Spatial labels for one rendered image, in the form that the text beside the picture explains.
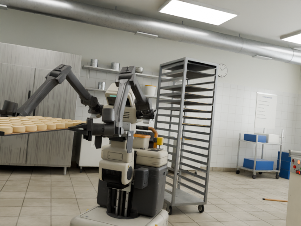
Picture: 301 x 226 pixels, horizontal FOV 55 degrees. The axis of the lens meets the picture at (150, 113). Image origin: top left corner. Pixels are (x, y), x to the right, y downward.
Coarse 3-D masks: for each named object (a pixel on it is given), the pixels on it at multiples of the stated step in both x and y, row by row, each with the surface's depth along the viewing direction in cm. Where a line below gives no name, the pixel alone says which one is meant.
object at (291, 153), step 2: (288, 150) 277; (290, 150) 274; (290, 152) 275; (292, 152) 274; (294, 152) 275; (296, 152) 275; (298, 152) 275; (300, 152) 275; (290, 154) 274; (292, 154) 274; (294, 154) 275; (296, 154) 275; (298, 154) 275; (300, 154) 275; (290, 156) 274; (292, 156) 274; (294, 156) 275; (296, 156) 275; (298, 156) 275; (300, 156) 275
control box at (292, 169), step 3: (291, 159) 272; (294, 159) 268; (297, 159) 263; (300, 159) 260; (291, 162) 272; (294, 162) 267; (297, 162) 263; (300, 162) 259; (291, 165) 271; (297, 165) 262; (300, 165) 259; (291, 168) 271; (297, 168) 262; (291, 171) 270; (294, 171) 266; (297, 171) 261; (300, 171) 258; (300, 174) 257
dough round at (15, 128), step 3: (12, 126) 100; (15, 126) 100; (18, 126) 101; (21, 126) 102; (24, 126) 102; (15, 129) 100; (18, 129) 100; (21, 129) 101; (24, 129) 102; (15, 132) 100; (18, 132) 100; (21, 132) 101
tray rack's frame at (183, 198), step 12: (180, 60) 338; (192, 60) 332; (156, 108) 382; (156, 120) 382; (168, 132) 392; (180, 180) 400; (180, 192) 379; (168, 204) 329; (180, 204) 329; (192, 204) 336
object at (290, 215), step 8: (296, 176) 267; (296, 184) 266; (288, 192) 276; (296, 192) 265; (288, 200) 275; (296, 200) 264; (288, 208) 274; (296, 208) 263; (288, 216) 273; (296, 216) 262; (288, 224) 272; (296, 224) 261
